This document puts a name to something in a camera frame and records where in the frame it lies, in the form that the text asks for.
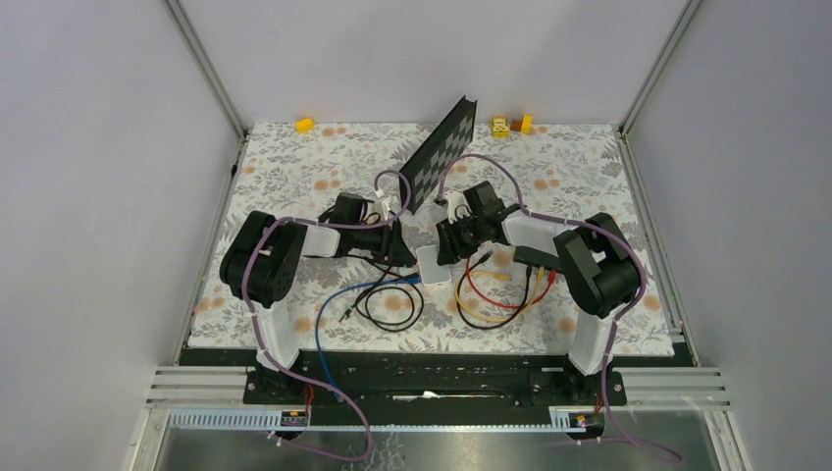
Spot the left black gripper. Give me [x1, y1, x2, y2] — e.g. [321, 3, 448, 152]
[350, 218, 417, 265]

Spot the yellow ethernet cable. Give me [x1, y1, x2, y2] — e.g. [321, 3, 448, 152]
[452, 266, 547, 325]

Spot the blue ethernet cable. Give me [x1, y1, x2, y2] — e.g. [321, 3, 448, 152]
[314, 275, 424, 404]

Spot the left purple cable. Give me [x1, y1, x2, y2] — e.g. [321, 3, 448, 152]
[240, 169, 415, 464]

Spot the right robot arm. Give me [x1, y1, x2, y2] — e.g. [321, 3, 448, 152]
[436, 182, 645, 404]

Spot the black teal-plug ethernet cable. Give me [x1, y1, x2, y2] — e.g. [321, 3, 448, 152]
[338, 256, 426, 334]

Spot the black short ethernet cable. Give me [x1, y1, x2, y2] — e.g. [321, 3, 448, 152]
[454, 252, 535, 331]

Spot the checkerboard calibration board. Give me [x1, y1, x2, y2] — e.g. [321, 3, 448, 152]
[399, 96, 478, 214]

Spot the white network switch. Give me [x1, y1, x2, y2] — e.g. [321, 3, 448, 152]
[416, 244, 451, 287]

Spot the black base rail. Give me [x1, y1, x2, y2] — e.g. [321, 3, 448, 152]
[179, 348, 694, 427]

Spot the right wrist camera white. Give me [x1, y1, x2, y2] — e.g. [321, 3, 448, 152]
[434, 190, 467, 219]

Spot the black network switch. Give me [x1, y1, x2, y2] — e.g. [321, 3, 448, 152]
[513, 246, 563, 274]

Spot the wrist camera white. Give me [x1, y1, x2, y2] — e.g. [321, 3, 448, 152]
[374, 189, 399, 222]
[434, 190, 467, 219]

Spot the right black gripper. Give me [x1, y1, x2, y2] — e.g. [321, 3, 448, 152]
[437, 213, 487, 267]

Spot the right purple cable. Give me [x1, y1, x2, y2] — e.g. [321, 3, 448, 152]
[439, 153, 687, 466]

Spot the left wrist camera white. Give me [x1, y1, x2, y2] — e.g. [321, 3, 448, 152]
[374, 189, 399, 222]

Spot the black round ethernet cable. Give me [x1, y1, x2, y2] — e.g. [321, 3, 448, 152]
[305, 253, 417, 281]

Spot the yellow toy block left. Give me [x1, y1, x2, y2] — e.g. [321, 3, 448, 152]
[294, 118, 316, 133]

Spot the yellow patterned toy block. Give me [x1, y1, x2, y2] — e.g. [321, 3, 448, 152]
[491, 116, 511, 138]

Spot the purple cable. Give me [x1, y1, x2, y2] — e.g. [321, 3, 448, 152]
[439, 153, 687, 466]
[240, 169, 415, 464]

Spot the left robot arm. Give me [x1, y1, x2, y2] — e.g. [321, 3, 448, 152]
[219, 192, 417, 403]

